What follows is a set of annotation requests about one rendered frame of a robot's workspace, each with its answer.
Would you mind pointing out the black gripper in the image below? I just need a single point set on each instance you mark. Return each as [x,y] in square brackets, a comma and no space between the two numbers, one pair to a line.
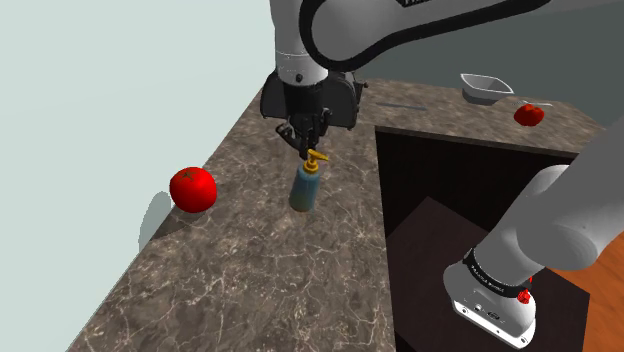
[304,100]

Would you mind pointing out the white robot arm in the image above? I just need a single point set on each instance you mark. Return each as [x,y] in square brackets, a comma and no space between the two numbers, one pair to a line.
[551,224]

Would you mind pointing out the black toaster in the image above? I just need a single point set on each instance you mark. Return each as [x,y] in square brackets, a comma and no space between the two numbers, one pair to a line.
[343,102]

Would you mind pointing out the blue bottle with yellow pump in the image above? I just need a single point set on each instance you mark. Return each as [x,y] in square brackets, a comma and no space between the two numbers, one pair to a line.
[304,187]

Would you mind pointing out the thin grey utensil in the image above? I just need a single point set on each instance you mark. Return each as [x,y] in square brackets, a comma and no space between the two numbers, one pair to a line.
[402,106]

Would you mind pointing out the red tomato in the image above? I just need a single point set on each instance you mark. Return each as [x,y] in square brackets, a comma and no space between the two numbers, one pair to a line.
[193,190]

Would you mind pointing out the white bowl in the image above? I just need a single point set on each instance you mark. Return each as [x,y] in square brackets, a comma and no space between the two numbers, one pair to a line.
[482,88]

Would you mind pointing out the red bell pepper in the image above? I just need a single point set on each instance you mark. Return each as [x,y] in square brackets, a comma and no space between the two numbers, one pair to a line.
[529,115]

